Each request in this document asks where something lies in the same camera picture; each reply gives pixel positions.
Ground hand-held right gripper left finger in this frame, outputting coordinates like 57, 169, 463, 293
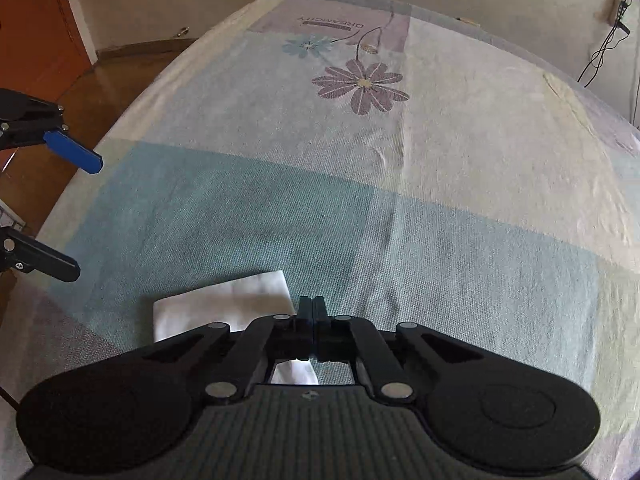
142, 296, 313, 403

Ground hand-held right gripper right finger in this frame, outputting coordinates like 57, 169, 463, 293
312, 296, 483, 403

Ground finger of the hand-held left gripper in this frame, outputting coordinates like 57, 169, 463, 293
0, 226, 81, 282
0, 87, 104, 175

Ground white printed long-sleeve shirt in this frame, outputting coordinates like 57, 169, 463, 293
152, 270, 321, 386

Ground floral patchwork bed sheet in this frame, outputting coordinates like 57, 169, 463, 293
0, 0, 640, 480

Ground orange wooden door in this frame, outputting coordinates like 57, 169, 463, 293
0, 0, 93, 96

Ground black wall cables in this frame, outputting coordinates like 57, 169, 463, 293
577, 0, 635, 86

